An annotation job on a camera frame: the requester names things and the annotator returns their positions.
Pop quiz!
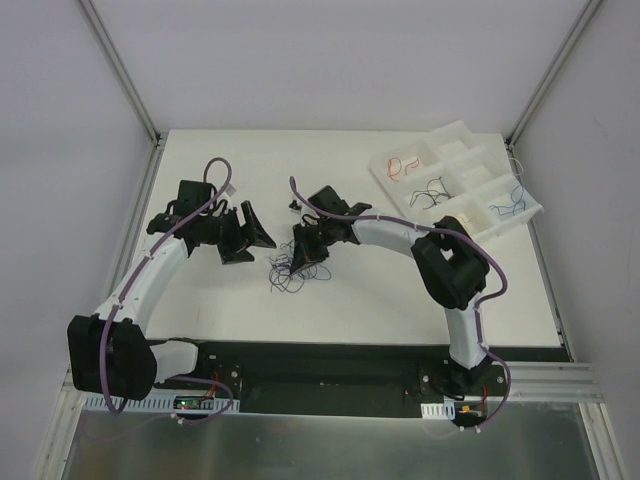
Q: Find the black wire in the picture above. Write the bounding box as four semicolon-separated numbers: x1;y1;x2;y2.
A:
408;174;454;209

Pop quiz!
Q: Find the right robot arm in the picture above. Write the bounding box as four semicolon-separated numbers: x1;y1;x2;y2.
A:
290;186;491;400

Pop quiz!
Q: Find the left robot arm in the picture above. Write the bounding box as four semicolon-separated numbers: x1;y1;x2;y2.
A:
67;180;276;401

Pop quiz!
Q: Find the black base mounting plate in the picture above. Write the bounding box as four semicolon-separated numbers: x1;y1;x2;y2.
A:
164;341;507;419

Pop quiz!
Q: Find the white foam compartment tray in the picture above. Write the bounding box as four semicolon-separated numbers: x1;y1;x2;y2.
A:
369;121;543;243

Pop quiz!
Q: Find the purple wire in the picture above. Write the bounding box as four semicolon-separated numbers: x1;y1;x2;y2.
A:
267;249;306;295

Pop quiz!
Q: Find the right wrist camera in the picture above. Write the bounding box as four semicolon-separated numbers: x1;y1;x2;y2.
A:
288;200;302;215

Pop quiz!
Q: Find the left white cable duct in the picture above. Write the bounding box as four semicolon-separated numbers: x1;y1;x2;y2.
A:
83;392;241;414

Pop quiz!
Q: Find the white cable duct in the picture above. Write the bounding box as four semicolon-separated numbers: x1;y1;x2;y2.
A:
83;392;241;414
420;402;456;421

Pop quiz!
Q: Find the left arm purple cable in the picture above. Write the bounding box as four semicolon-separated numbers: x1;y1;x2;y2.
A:
99;157;234;426

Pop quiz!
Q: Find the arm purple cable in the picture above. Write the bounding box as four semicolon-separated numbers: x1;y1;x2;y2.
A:
288;175;512;420
99;157;234;426

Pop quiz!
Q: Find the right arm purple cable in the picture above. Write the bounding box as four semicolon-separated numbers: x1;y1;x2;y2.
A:
288;175;512;420

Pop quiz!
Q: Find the right white cable duct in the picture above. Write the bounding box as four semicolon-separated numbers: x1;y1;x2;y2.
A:
420;402;456;421

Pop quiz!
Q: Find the left aluminium frame post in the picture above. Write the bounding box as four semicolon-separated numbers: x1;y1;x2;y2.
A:
75;0;162;146

